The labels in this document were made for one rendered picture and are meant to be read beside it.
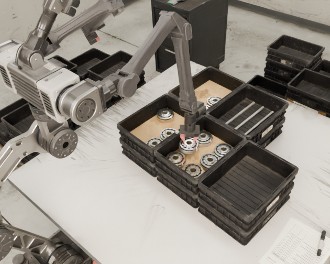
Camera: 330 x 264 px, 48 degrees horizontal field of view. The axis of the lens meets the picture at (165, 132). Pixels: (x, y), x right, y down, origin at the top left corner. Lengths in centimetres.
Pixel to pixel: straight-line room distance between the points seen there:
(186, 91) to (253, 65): 258
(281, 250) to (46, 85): 124
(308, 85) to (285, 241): 163
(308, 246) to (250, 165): 47
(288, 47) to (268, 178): 196
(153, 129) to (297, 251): 99
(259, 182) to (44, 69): 112
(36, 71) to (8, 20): 327
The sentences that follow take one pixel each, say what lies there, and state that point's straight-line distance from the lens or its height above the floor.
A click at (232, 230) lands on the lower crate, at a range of 180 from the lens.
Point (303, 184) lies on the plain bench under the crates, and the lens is 212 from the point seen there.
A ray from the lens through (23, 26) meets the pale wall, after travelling 483.
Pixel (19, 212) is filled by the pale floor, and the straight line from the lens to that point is 305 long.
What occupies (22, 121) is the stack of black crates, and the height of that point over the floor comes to 49.
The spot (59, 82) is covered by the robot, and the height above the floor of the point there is 153.
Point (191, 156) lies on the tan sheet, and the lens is 199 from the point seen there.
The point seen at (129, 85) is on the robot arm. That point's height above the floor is 145.
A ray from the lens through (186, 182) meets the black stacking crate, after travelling 182.
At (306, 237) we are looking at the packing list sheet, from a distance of 193.
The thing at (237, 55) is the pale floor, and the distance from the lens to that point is 444.
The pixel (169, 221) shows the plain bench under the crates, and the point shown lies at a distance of 189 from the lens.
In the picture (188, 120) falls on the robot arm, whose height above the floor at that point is 107.
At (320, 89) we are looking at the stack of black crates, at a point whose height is 49.
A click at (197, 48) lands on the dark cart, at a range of 358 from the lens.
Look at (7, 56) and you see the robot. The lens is 162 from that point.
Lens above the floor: 227
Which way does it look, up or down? 42 degrees down
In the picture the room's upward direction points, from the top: 4 degrees counter-clockwise
